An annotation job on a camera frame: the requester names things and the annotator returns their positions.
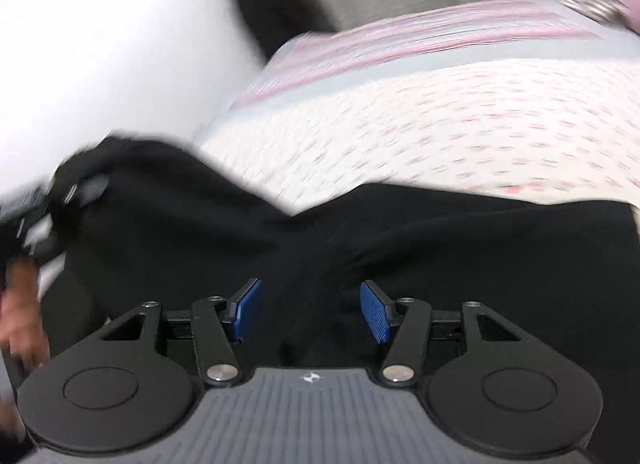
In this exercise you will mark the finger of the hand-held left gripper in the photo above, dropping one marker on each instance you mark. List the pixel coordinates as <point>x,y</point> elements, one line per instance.
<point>87,189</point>

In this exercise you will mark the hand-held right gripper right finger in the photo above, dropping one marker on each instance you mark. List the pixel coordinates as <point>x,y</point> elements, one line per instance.
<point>376,311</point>

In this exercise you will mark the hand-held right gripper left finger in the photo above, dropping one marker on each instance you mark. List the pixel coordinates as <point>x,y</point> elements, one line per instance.
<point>247,309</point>

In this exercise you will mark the black pants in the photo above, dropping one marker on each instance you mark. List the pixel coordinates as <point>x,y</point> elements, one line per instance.
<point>350,224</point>

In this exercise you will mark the person's left hand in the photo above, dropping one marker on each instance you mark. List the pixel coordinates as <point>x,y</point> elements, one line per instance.
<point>22,314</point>

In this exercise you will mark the cherry print bed sheet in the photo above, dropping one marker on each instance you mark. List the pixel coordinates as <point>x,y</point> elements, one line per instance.
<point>425,133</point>

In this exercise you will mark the grey bed cover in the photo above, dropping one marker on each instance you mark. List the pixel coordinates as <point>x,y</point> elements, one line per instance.
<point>350,74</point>

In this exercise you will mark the pink striped cloth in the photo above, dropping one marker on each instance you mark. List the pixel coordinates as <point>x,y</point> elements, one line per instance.
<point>400,38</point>

